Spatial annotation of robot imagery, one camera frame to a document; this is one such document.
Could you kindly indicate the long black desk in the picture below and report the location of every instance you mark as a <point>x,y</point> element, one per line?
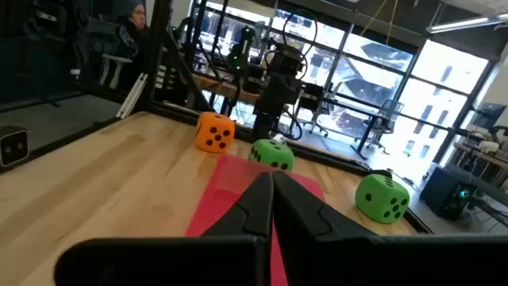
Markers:
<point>357,109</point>

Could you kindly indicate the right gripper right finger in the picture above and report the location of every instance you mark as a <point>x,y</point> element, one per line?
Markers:
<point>317,246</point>

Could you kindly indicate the black computer tower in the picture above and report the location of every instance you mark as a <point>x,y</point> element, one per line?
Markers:
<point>446,194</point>

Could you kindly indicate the pink translucent plastic tray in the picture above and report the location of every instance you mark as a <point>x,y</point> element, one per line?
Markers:
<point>230,186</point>

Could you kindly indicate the long ceiling light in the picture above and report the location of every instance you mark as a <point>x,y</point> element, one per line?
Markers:
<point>464,24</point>

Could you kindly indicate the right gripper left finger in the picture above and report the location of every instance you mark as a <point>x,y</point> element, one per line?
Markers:
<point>238,258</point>

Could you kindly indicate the person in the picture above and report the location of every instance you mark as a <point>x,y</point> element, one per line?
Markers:
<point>133,35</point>

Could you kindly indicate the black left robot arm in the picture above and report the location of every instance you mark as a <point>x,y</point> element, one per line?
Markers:
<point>278,95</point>

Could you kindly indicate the silver aluminium bar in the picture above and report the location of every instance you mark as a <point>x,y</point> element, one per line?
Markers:
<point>133,95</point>

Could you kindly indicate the orange foam die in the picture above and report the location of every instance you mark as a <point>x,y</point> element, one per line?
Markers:
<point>214,133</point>

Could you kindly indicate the green foam die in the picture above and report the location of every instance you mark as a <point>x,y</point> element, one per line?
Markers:
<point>274,155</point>
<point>381,198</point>

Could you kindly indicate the black table-level camera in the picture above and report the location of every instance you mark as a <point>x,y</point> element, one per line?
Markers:
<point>14,146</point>

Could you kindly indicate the dark desk monitor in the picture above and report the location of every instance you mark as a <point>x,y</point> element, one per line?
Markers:
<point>490,115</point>

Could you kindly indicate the black background robot arm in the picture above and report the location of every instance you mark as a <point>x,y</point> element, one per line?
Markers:
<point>242,51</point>

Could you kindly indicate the grey mesh office chair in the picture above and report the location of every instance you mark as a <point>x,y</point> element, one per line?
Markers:
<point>383,119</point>

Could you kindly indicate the black office chair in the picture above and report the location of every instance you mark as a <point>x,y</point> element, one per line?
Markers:
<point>313,103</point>

